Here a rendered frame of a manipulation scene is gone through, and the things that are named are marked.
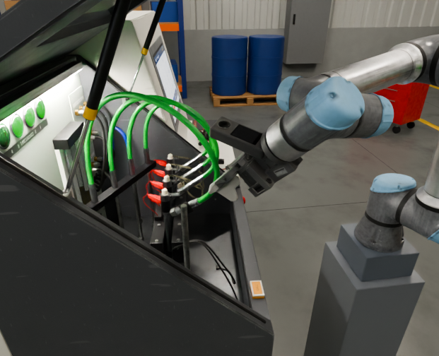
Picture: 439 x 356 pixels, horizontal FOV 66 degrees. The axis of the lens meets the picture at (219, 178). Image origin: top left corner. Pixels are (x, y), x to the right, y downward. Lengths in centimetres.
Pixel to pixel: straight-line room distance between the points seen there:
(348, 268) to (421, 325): 112
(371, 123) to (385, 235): 64
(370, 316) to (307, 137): 90
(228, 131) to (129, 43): 66
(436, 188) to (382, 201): 17
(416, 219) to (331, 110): 65
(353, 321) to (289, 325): 81
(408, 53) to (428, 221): 45
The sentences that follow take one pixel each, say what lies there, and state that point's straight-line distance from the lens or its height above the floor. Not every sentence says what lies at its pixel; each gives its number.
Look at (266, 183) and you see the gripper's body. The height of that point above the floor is 131.
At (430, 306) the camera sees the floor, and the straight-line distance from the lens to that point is 248.
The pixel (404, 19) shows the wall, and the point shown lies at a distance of 886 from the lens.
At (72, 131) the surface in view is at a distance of 103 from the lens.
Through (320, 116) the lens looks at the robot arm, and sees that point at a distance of 52.
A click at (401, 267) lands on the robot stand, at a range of 128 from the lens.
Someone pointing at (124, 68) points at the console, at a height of 140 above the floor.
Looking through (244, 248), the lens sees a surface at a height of 95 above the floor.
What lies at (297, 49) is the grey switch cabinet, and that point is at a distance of 751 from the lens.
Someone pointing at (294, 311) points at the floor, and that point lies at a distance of 216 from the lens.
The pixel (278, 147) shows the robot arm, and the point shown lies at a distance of 57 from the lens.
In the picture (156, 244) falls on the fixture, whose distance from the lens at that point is 103.
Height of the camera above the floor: 162
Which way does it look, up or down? 29 degrees down
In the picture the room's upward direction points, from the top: straight up
